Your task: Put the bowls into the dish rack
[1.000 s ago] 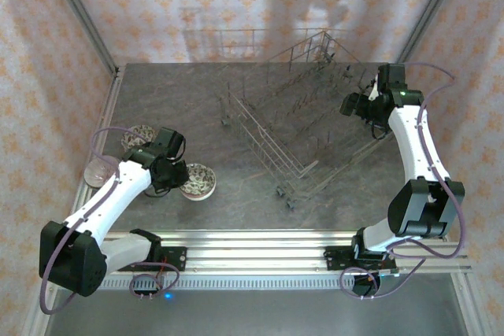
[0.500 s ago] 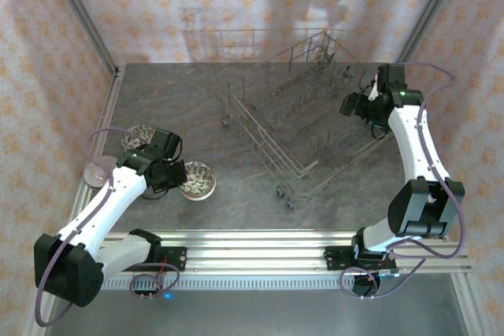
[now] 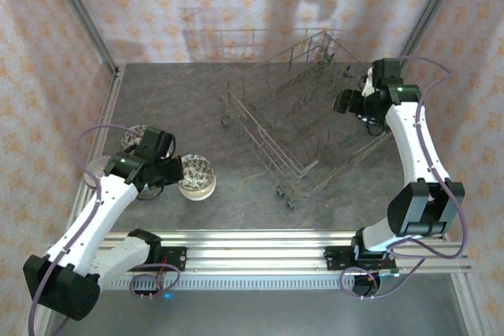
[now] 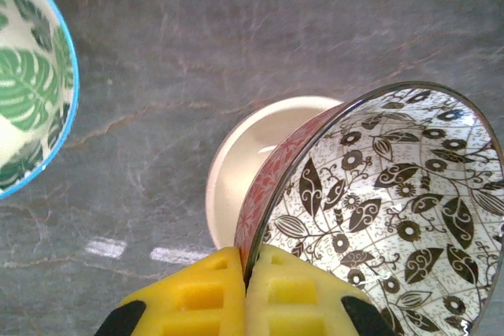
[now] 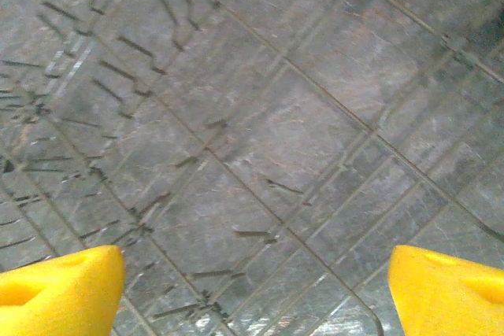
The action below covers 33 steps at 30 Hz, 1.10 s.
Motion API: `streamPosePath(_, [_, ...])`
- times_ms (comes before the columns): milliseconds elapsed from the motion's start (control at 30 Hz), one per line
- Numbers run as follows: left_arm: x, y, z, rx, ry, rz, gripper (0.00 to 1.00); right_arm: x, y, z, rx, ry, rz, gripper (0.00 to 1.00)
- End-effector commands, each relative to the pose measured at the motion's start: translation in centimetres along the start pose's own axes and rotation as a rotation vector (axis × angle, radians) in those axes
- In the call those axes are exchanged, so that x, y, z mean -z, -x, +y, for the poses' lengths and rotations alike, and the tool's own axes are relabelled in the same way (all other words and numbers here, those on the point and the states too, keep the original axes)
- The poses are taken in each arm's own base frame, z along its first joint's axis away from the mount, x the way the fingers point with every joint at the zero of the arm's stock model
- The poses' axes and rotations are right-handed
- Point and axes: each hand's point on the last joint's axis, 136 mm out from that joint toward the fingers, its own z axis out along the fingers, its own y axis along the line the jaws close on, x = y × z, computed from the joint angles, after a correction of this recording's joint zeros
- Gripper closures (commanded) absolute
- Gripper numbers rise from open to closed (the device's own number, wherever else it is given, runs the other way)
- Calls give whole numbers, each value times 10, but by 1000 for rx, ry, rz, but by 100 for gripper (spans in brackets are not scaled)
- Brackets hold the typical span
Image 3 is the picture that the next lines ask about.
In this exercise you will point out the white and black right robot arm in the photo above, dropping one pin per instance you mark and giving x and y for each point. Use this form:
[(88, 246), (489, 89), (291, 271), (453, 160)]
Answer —
[(409, 143)]

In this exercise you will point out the grey metal panel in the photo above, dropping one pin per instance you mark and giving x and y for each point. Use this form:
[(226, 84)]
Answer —
[(256, 312)]

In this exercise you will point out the small green circuit board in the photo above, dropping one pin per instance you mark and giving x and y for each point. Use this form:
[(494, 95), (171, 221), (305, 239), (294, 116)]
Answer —
[(390, 272)]

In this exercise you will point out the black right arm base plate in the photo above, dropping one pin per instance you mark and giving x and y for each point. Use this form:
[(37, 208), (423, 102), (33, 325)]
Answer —
[(334, 259)]

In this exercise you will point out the dark leaf patterned bowl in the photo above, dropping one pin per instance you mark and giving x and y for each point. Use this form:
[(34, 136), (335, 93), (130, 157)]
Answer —
[(197, 174), (132, 137)]

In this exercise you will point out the aluminium frame post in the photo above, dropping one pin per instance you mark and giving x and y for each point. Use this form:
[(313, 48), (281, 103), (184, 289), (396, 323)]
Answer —
[(79, 9), (433, 9)]

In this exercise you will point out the aluminium mounting rail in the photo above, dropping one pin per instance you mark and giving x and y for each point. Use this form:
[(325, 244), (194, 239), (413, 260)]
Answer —
[(256, 249)]

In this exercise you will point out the aluminium frame beam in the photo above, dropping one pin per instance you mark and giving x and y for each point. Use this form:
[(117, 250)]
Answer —
[(474, 312)]

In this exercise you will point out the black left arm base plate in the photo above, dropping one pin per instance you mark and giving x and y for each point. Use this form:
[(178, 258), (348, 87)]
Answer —
[(177, 259)]

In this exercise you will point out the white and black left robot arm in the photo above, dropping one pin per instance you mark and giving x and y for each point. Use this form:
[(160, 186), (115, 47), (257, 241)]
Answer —
[(98, 214)]

